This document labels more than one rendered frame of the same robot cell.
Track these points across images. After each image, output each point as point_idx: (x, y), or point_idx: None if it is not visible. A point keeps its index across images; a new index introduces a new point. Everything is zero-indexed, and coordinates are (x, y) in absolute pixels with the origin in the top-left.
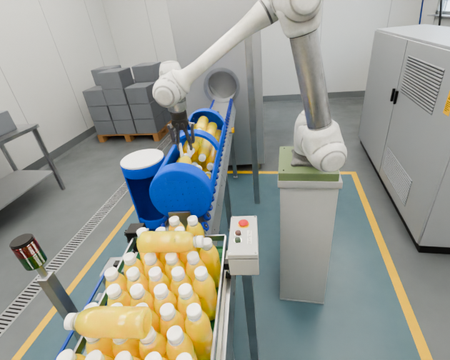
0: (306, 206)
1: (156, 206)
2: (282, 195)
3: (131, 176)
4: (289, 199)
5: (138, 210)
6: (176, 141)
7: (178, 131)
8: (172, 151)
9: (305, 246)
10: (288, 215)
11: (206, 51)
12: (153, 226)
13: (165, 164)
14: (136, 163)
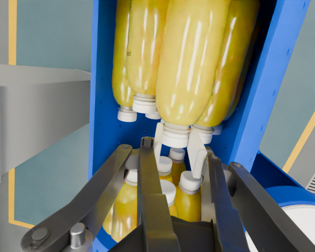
0: None
1: None
2: (9, 83)
3: (311, 194)
4: (5, 80)
5: (263, 169)
6: (219, 168)
7: (208, 217)
8: (234, 155)
9: (49, 73)
10: (34, 79)
11: None
12: None
13: (276, 14)
14: (311, 230)
